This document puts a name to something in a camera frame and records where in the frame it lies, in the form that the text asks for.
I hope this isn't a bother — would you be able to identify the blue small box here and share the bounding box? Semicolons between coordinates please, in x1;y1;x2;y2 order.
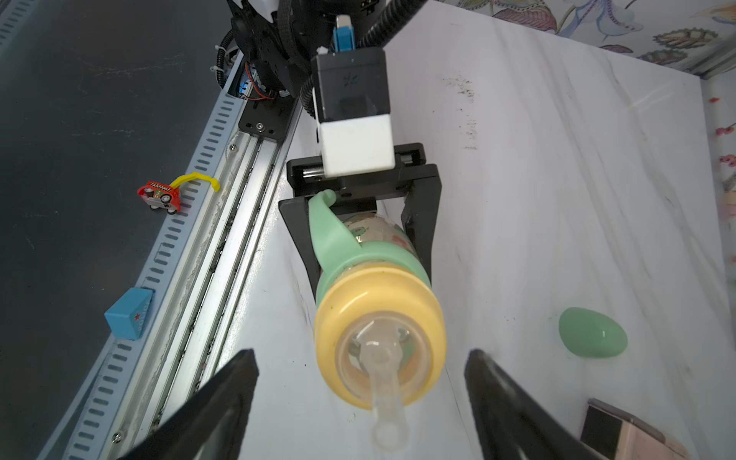
105;287;153;340

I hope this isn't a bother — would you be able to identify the clear printed baby bottle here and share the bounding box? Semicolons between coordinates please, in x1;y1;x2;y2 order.
343;212;417;258

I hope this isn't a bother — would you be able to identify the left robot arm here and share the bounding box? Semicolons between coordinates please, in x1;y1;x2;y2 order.
224;1;442;299

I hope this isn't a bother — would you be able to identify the yellow cable tie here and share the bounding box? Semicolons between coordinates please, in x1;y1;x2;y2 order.
169;171;222;193

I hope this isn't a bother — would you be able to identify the green bottle handle ring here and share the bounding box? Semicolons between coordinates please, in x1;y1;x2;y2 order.
307;189;432;306

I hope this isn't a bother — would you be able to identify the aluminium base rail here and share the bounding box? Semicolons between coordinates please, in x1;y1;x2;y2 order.
40;94;301;459

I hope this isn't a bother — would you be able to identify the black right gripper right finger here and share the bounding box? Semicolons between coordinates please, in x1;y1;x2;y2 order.
464;349;597;460

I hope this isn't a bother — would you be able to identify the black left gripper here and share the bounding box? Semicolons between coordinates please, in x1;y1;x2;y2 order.
278;143;442;298

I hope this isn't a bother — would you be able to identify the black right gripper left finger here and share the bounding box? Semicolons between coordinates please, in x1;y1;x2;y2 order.
124;349;259;459

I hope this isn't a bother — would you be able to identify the yellow bottle collar with nipple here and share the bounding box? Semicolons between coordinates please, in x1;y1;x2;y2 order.
314;263;447;452

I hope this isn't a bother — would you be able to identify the green egg-shaped cap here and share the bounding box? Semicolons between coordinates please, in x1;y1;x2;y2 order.
559;308;629;358

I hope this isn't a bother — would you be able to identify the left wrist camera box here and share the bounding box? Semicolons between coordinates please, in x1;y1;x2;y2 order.
312;47;394;176

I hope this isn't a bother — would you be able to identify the black corrugated cable hose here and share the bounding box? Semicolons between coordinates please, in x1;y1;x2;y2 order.
355;0;429;50

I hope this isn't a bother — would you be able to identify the pink toy block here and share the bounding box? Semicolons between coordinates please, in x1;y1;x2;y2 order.
580;399;691;459

